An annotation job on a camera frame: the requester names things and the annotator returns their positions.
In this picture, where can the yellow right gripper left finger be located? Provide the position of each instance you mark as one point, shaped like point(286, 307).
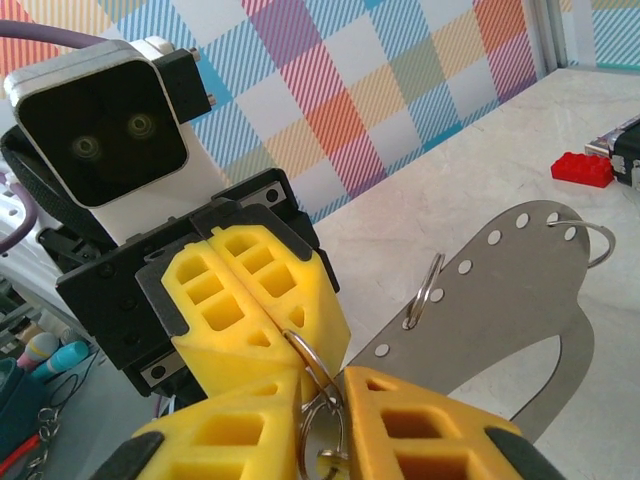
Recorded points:
point(210, 450)

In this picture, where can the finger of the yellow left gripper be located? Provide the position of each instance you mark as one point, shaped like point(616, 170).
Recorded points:
point(300, 290)
point(200, 350)

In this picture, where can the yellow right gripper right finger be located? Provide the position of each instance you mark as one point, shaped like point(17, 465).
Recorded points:
point(435, 440)

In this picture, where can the grey metal key holder plate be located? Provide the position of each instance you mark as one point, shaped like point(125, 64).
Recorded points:
point(475, 310)

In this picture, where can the teal toy microphone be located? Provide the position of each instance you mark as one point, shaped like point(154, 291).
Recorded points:
point(67, 357)

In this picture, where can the pastel toy microphone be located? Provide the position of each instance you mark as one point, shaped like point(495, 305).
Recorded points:
point(40, 350)

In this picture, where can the teal storage box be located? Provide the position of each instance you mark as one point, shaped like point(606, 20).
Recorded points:
point(20, 405)

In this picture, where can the red toy brick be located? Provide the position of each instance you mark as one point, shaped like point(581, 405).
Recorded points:
point(580, 170)

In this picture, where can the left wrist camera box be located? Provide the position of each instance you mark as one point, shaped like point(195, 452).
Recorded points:
point(100, 125)

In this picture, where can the aluminium frame bar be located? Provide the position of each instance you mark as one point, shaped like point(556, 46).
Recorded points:
point(547, 30)

